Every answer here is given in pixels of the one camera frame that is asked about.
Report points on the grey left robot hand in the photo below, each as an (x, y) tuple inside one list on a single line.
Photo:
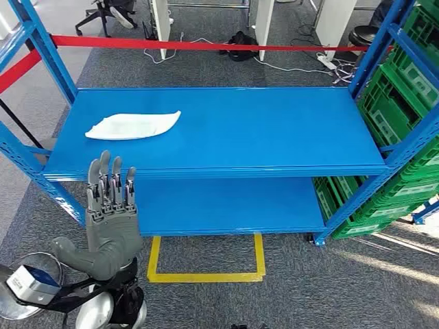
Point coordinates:
[(109, 240)]

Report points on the white curved plastic part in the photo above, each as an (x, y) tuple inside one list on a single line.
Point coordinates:
[(130, 126)]

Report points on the blue metal shelf rack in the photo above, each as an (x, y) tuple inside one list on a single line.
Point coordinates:
[(223, 131), (425, 213)]

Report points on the red barrier belt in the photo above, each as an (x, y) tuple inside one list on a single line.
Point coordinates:
[(171, 44), (17, 72)]

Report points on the black router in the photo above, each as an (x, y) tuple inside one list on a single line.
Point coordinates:
[(149, 32)]

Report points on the black office chair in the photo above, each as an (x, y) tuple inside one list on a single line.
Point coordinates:
[(94, 18)]

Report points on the white desk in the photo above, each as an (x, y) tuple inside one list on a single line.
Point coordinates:
[(334, 27), (161, 27)]

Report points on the person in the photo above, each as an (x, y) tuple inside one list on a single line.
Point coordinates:
[(381, 13), (122, 16)]

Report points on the black bag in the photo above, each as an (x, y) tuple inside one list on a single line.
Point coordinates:
[(239, 45)]

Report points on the white power strip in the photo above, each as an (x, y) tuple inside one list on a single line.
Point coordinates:
[(326, 62)]

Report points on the black round stool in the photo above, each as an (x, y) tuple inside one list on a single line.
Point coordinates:
[(363, 34)]

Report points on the black left camera bracket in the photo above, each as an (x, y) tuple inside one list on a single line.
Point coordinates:
[(78, 295)]

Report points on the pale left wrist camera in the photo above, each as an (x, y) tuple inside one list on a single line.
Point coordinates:
[(27, 286)]

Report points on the black stanchion post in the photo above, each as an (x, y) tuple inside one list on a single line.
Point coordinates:
[(20, 123)]

